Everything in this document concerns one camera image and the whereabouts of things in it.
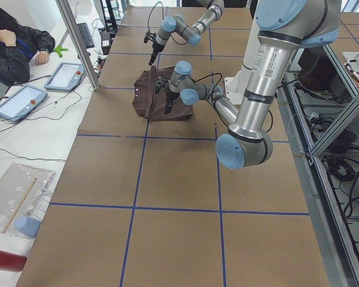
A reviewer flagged teach pendant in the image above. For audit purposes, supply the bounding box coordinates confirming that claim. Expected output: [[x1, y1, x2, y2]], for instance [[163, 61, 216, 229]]
[[0, 85, 47, 122], [44, 62, 85, 92]]

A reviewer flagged wooden stick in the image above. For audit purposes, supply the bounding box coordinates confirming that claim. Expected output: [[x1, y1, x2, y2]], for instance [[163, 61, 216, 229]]
[[1, 178, 37, 233]]

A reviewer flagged clear plastic bag sheet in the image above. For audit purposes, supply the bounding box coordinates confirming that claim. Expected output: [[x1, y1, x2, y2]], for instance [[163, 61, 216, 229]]
[[0, 164, 55, 239]]

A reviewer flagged red cylinder bottle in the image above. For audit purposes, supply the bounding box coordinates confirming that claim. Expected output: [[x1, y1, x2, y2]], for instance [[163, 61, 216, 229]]
[[0, 250, 27, 272]]

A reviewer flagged aluminium frame post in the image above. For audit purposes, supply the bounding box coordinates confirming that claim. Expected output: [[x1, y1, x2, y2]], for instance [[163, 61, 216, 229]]
[[56, 0, 100, 91]]

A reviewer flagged aluminium frame rack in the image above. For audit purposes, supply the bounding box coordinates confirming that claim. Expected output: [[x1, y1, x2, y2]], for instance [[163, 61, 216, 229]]
[[278, 38, 359, 286]]

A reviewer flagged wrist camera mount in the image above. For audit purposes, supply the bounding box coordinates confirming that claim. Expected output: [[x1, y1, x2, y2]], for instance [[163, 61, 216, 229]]
[[143, 30, 156, 44], [154, 77, 169, 94]]

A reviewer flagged far teach pendant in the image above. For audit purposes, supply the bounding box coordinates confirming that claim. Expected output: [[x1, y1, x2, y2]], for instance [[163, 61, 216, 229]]
[[44, 62, 85, 92]]

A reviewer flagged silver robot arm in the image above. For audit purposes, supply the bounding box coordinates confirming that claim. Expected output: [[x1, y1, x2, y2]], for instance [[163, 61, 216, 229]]
[[165, 1, 341, 169], [144, 0, 225, 66]]

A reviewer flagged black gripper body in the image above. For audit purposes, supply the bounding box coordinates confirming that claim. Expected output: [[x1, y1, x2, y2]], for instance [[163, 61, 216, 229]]
[[165, 87, 178, 104], [151, 42, 165, 59]]

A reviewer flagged black keyboard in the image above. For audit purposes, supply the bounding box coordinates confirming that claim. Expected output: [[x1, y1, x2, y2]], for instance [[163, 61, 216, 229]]
[[77, 23, 95, 48]]

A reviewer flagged near teach pendant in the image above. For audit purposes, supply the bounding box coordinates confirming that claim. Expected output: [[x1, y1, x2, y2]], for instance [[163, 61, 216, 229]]
[[0, 85, 47, 122]]

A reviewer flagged dark brown t-shirt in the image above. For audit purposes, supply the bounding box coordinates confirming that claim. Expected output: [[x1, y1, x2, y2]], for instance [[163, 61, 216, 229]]
[[132, 66, 193, 121]]

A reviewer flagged seated person in black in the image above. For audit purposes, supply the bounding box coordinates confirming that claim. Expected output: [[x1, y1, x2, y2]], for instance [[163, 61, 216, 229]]
[[0, 8, 56, 87]]

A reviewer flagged green plastic tool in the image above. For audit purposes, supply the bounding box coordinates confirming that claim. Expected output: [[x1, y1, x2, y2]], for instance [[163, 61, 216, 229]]
[[54, 45, 69, 58]]

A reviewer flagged light blue cup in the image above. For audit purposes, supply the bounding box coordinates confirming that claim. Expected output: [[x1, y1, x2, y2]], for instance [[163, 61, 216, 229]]
[[14, 216, 41, 238]]

